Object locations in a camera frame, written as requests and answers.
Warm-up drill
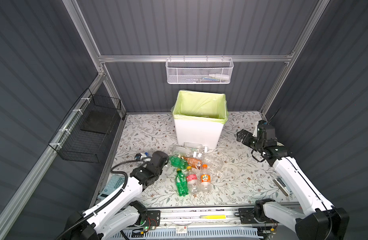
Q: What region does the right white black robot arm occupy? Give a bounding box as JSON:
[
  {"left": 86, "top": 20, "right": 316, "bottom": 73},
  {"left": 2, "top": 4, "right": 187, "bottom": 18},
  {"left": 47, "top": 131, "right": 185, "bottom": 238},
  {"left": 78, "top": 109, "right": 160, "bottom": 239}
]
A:
[{"left": 237, "top": 120, "right": 350, "bottom": 240}]

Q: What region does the black wire side basket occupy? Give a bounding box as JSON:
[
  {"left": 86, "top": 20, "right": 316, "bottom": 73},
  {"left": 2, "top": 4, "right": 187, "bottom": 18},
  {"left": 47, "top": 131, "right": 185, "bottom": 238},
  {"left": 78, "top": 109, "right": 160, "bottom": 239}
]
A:
[{"left": 49, "top": 90, "right": 122, "bottom": 164}]

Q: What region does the green bottle upper left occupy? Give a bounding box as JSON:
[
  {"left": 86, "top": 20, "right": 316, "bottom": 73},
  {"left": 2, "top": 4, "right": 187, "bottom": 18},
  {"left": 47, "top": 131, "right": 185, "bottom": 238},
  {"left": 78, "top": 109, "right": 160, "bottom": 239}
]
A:
[{"left": 170, "top": 156, "right": 189, "bottom": 170}]

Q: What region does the white waste bin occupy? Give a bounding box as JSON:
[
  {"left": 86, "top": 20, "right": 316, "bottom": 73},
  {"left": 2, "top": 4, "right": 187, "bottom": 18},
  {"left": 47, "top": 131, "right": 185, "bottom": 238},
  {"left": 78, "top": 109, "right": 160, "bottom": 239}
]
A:
[{"left": 174, "top": 119, "right": 224, "bottom": 149}]

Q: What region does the clear bottle near bin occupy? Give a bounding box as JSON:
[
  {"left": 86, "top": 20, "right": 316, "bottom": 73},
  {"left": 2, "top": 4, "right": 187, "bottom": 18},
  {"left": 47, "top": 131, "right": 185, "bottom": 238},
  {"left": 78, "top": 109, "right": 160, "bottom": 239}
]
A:
[{"left": 171, "top": 142, "right": 209, "bottom": 158}]

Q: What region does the green crushed bottle lower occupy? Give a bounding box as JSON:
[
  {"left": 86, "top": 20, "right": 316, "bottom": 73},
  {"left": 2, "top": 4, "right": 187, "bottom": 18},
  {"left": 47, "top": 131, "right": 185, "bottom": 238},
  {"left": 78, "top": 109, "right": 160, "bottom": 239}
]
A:
[{"left": 175, "top": 168, "right": 189, "bottom": 197}]

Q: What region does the orange label bottle centre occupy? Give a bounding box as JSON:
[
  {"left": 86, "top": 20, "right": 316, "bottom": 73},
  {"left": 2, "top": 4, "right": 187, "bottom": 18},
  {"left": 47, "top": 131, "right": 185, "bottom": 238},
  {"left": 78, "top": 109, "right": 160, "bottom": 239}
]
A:
[{"left": 200, "top": 164, "right": 212, "bottom": 193}]

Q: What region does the white tube in basket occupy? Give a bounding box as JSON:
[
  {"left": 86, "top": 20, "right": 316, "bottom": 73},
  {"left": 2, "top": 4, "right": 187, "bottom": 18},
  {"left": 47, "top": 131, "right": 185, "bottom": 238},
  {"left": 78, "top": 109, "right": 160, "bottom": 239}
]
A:
[{"left": 209, "top": 74, "right": 231, "bottom": 82}]

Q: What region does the clear bottle blue cap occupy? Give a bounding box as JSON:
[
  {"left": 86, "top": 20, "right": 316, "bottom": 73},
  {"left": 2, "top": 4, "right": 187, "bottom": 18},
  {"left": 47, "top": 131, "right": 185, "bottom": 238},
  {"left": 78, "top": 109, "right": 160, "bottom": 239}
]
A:
[{"left": 135, "top": 153, "right": 152, "bottom": 162}]

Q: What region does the clear bottle centre white cap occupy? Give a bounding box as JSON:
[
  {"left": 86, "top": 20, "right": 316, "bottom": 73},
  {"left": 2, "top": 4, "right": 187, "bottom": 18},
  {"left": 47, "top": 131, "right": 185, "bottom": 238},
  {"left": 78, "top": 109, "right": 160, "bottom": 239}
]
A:
[{"left": 198, "top": 153, "right": 224, "bottom": 171}]

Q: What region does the black corrugated left cable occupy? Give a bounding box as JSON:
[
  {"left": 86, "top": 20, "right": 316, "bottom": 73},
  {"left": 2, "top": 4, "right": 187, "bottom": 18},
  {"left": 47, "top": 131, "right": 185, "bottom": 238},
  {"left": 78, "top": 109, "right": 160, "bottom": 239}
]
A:
[{"left": 55, "top": 158, "right": 149, "bottom": 240}]

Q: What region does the floral patterned table mat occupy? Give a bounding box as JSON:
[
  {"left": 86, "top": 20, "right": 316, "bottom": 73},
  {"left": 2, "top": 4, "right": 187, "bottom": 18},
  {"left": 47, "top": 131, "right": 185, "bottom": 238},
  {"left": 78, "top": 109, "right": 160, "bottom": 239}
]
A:
[{"left": 96, "top": 110, "right": 298, "bottom": 209}]

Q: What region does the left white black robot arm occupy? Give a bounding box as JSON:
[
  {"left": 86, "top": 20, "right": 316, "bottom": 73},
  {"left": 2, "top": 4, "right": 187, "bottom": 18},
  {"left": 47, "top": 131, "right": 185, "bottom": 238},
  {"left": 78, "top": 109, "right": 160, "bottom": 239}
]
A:
[{"left": 56, "top": 151, "right": 169, "bottom": 240}]

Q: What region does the white wire wall basket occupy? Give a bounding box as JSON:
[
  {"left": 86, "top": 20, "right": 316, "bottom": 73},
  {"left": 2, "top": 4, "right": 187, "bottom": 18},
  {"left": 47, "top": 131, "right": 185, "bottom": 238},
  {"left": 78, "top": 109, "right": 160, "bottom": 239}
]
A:
[{"left": 165, "top": 58, "right": 234, "bottom": 85}]

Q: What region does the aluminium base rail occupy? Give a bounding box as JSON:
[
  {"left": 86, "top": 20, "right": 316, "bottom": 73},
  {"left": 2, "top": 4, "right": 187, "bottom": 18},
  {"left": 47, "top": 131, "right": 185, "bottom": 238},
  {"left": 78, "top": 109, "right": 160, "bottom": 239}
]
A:
[{"left": 73, "top": 203, "right": 304, "bottom": 240}]

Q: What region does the clear bottle pink label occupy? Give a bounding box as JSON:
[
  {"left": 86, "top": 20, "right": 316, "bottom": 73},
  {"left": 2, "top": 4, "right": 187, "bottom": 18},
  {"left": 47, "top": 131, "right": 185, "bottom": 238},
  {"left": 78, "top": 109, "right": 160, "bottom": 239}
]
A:
[{"left": 186, "top": 166, "right": 199, "bottom": 195}]

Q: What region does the teal calculator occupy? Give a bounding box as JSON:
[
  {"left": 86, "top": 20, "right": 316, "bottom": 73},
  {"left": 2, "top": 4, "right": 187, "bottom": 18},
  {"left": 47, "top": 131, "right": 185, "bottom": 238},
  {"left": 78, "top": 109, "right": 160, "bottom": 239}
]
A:
[{"left": 98, "top": 175, "right": 125, "bottom": 201}]

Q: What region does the green plastic bin liner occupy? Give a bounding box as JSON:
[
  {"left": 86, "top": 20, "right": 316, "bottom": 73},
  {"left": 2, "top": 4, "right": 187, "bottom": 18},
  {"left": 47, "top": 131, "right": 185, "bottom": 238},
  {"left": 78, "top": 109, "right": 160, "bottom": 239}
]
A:
[{"left": 171, "top": 90, "right": 229, "bottom": 125}]

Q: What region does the amber tea bottle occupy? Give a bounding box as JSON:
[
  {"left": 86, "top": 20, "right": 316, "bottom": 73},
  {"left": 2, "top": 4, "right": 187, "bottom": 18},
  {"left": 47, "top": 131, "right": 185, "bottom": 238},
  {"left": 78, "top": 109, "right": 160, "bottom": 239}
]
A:
[{"left": 183, "top": 157, "right": 203, "bottom": 170}]

